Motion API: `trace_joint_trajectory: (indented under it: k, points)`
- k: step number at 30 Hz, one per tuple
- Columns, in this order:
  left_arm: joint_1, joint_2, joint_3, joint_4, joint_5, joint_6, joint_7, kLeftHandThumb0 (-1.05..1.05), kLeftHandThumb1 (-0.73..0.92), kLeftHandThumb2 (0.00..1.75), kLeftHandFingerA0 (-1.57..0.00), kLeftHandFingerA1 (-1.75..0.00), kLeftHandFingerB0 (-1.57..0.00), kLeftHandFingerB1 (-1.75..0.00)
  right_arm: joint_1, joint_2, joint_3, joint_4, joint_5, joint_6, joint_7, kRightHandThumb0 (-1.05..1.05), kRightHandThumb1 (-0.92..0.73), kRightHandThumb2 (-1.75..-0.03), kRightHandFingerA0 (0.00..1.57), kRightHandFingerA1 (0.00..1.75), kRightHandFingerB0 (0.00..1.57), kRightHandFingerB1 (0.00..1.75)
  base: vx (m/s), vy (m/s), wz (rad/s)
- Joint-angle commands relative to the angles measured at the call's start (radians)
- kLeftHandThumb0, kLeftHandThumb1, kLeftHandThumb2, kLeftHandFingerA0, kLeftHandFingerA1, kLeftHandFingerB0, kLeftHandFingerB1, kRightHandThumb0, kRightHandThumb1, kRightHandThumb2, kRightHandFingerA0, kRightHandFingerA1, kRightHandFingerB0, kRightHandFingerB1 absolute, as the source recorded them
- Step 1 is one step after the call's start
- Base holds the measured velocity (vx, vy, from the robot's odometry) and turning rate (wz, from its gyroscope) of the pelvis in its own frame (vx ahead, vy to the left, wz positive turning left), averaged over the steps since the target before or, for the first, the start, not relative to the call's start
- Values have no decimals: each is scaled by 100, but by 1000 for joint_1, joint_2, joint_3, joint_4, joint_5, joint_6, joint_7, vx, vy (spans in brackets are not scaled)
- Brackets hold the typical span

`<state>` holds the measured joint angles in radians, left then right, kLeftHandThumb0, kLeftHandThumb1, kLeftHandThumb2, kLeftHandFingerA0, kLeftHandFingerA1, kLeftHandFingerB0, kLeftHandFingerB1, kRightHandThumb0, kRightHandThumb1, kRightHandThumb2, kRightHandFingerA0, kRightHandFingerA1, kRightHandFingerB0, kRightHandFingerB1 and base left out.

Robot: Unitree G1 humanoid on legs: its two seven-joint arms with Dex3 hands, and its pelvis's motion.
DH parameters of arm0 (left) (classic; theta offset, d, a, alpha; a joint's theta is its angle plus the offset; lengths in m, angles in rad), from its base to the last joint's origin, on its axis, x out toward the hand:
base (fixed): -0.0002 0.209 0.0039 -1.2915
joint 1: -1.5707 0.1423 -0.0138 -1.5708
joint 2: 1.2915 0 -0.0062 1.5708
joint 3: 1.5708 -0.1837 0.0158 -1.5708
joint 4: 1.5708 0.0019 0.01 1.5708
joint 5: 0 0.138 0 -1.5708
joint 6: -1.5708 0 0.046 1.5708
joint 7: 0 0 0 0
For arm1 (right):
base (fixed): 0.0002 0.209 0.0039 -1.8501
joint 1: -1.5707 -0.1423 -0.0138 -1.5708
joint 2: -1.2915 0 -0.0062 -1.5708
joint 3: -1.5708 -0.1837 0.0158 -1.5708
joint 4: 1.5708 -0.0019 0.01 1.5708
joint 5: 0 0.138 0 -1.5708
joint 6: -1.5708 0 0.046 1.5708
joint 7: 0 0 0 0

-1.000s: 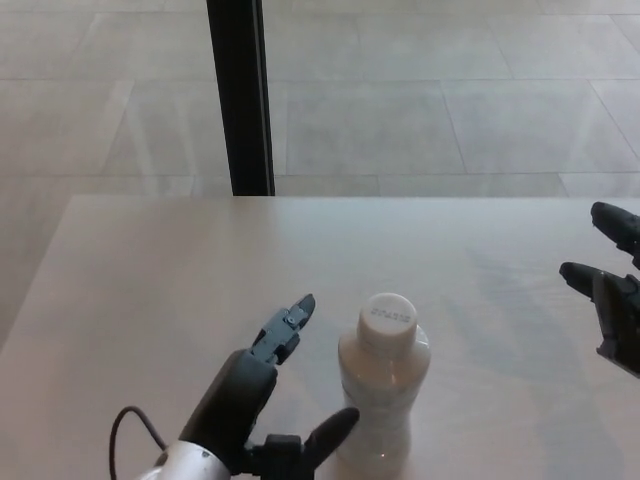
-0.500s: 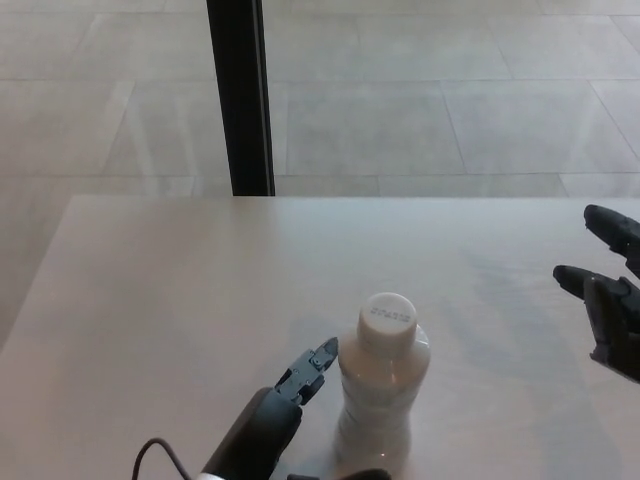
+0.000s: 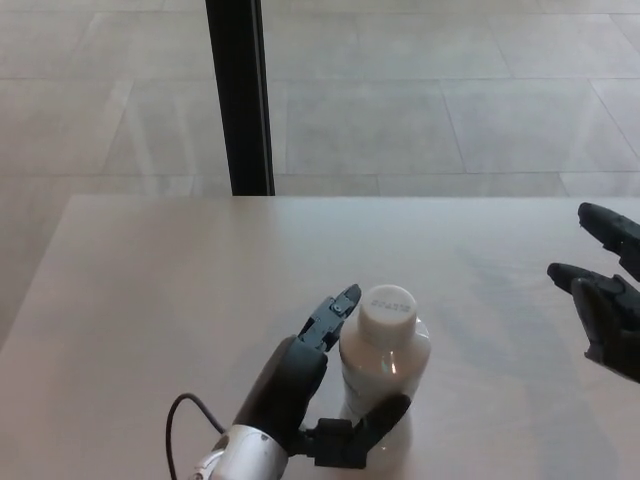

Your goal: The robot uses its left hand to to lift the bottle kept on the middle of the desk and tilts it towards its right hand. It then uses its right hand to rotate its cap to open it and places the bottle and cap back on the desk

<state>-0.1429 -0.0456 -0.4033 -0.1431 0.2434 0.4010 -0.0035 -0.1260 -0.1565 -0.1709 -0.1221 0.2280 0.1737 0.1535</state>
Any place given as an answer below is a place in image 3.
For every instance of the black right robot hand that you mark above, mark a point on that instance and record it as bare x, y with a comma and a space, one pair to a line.
607, 310

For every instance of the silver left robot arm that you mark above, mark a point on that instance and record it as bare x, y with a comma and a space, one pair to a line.
245, 450

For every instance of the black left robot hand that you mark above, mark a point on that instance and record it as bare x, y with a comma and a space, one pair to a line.
285, 385

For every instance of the white plastic bottle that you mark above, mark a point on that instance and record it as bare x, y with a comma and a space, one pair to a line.
380, 370

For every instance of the black vertical window post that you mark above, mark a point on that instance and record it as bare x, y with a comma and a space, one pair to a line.
239, 100

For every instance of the white round bottle cap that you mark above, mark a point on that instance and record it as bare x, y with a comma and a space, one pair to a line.
387, 312

